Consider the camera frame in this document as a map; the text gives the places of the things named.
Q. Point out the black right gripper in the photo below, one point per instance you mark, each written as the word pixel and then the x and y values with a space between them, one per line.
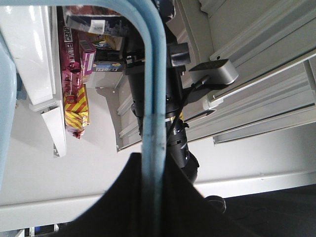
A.
pixel 177 54

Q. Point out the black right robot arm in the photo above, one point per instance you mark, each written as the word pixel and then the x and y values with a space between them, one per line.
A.
pixel 175 96

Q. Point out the red yellow striped snack bag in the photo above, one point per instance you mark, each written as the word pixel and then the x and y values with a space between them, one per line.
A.
pixel 76 112

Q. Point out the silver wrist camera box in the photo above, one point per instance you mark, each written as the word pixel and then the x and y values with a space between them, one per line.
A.
pixel 214 72

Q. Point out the dark blue cookie box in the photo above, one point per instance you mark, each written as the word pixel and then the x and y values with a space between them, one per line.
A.
pixel 105 21

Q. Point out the light blue shopping basket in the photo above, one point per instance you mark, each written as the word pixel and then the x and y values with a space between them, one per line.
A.
pixel 145 17

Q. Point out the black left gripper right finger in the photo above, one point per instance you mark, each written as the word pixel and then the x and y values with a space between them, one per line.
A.
pixel 283 213

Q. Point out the maroon snack bag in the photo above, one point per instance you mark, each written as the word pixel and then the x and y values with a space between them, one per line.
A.
pixel 70 59

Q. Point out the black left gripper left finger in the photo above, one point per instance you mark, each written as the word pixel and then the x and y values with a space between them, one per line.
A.
pixel 116 213

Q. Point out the blue cracker box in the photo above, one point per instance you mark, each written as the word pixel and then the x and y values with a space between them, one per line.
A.
pixel 108 66

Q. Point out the purple snack box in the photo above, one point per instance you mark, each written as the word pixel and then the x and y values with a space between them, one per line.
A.
pixel 87 54

